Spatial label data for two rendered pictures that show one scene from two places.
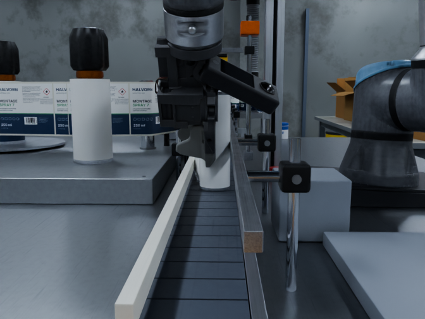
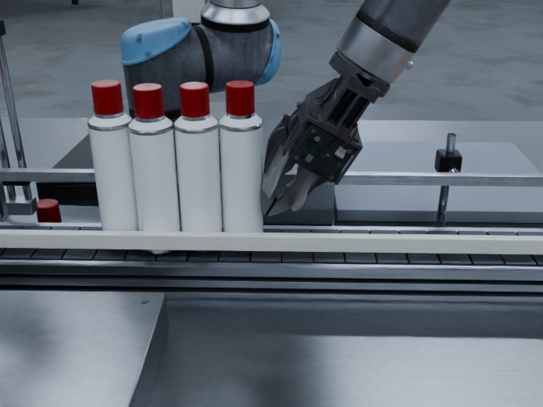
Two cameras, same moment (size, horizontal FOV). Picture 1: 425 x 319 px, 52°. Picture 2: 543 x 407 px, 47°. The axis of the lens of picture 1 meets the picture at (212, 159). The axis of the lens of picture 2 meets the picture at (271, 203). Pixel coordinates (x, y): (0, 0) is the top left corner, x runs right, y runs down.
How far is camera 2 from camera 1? 101 cm
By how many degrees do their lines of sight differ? 86
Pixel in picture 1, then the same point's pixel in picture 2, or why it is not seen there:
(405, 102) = (225, 67)
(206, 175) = (259, 227)
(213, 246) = not seen: hidden behind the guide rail
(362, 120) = (174, 97)
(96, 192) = (149, 375)
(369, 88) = (175, 59)
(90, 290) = (485, 338)
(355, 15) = not seen: outside the picture
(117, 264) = (419, 330)
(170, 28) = (398, 67)
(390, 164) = not seen: hidden behind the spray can
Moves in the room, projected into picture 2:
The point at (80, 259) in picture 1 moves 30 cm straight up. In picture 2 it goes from (414, 360) to (448, 85)
